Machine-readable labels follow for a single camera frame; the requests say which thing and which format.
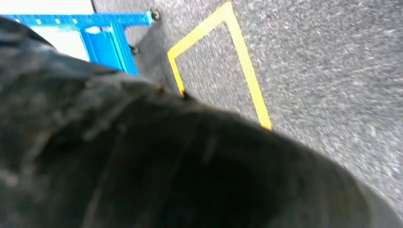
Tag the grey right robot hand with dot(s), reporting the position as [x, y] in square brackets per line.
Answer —
[126, 157]

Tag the blue metal shelf rack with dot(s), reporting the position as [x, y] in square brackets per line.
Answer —
[107, 44]

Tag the yellow floor tape square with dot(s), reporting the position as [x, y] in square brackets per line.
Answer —
[242, 59]

